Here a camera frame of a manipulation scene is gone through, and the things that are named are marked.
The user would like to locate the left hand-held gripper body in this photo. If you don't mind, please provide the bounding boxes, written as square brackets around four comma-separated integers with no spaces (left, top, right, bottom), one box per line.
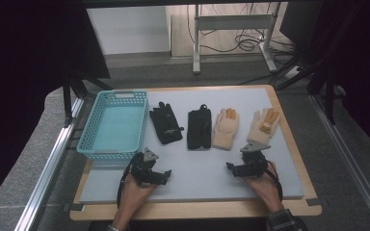
[129,147,162,187]

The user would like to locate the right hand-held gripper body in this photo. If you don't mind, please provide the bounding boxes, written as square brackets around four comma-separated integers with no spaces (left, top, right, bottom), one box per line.
[237,141,272,178]

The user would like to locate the beige glove with orange fingers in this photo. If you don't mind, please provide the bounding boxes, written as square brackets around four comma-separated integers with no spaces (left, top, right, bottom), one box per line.
[246,107,281,146]

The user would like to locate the beige glove with orange fingertips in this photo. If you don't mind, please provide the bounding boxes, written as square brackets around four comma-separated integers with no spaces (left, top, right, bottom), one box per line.
[211,108,241,151]

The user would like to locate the black glove with white print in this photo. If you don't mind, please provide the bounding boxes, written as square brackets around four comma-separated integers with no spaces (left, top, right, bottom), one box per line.
[148,101,185,145]

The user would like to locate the teal plastic basket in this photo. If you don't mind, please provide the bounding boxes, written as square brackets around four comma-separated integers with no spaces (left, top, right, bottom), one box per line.
[76,90,150,162]

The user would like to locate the plain black glove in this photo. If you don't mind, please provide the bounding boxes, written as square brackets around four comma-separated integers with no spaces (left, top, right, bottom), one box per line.
[186,104,213,150]

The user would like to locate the person's right hand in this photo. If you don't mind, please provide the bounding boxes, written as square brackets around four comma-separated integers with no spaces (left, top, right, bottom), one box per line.
[243,161,285,214]

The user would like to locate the person's left hand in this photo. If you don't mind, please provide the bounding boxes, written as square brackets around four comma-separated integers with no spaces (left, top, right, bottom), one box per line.
[117,175,158,222]

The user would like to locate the black metal stand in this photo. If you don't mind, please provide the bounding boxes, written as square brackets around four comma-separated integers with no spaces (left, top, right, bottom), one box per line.
[275,47,339,126]

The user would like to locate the black tripod stand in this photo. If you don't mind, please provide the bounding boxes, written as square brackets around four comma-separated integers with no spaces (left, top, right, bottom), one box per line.
[62,71,114,128]

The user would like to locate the white panel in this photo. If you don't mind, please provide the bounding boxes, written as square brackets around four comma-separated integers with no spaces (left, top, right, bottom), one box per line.
[86,6,172,56]

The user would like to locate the dark curtain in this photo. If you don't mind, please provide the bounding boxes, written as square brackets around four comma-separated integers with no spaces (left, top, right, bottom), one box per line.
[0,0,112,213]
[317,0,370,158]

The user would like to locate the left hand-held gripper cable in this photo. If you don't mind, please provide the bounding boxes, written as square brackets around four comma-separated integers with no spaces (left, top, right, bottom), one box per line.
[117,159,137,210]

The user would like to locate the hand-held gripper cable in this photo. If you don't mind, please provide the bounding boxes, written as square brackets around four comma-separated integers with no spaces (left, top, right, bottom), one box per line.
[117,159,137,210]
[264,160,284,203]

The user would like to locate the right hand-held gripper cable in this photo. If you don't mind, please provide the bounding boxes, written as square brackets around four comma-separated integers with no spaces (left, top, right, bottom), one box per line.
[264,160,284,203]

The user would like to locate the aluminium rail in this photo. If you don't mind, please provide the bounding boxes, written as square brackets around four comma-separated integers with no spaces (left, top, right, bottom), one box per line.
[309,94,370,231]
[13,96,87,231]

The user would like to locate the black floor cables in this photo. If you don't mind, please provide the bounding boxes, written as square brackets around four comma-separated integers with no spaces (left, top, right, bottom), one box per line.
[186,3,301,55]

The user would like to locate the white metal desk frame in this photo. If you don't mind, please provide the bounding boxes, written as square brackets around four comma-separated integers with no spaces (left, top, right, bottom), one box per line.
[192,3,278,75]

